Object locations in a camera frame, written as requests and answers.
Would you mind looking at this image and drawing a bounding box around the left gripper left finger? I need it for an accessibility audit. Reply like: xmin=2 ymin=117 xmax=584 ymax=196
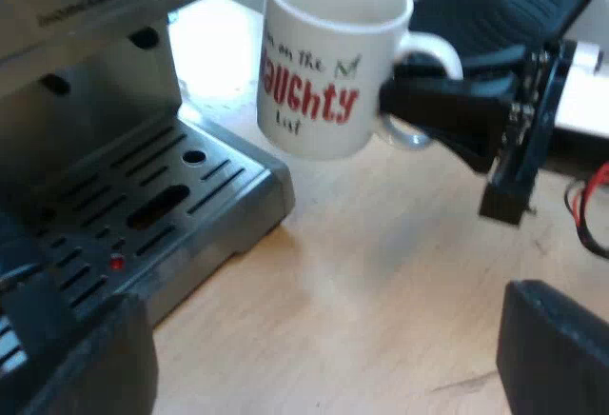
xmin=0 ymin=266 xmax=159 ymax=415

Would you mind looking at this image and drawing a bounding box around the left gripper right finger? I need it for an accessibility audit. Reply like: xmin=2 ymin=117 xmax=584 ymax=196
xmin=496 ymin=278 xmax=609 ymax=415

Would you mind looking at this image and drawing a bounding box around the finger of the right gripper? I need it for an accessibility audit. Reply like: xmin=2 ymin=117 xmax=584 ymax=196
xmin=379 ymin=74 xmax=519 ymax=118
xmin=379 ymin=99 xmax=507 ymax=175

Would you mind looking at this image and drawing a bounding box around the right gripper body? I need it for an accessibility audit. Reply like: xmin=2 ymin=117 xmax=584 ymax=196
xmin=479 ymin=38 xmax=580 ymax=231

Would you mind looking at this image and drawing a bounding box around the white mug with red and black print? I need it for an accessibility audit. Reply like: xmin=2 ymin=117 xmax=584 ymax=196
xmin=256 ymin=0 xmax=462 ymax=162

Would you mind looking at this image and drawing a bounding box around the steel espresso machine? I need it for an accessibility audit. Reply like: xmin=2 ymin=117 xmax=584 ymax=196
xmin=0 ymin=0 xmax=297 ymax=329

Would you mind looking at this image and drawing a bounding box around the red cable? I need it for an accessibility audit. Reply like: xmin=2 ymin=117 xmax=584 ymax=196
xmin=572 ymin=164 xmax=609 ymax=231

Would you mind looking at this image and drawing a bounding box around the black cable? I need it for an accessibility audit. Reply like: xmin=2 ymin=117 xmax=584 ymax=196
xmin=564 ymin=180 xmax=609 ymax=261

